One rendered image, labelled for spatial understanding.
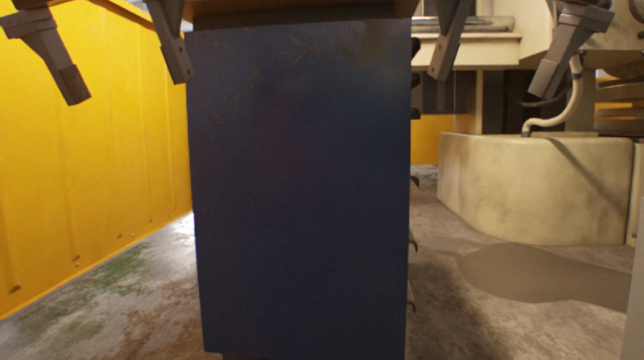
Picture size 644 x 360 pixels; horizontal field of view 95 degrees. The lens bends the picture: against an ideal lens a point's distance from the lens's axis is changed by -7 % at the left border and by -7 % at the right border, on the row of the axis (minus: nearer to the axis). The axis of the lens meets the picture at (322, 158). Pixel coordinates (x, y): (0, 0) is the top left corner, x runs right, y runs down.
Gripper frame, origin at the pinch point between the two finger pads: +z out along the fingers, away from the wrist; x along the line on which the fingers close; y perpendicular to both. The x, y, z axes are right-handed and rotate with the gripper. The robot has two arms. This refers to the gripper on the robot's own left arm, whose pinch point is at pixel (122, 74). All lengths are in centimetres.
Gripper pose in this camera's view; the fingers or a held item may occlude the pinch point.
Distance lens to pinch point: 40.7
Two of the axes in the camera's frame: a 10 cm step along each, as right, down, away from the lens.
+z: 1.7, 8.6, 4.8
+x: -9.8, 1.3, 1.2
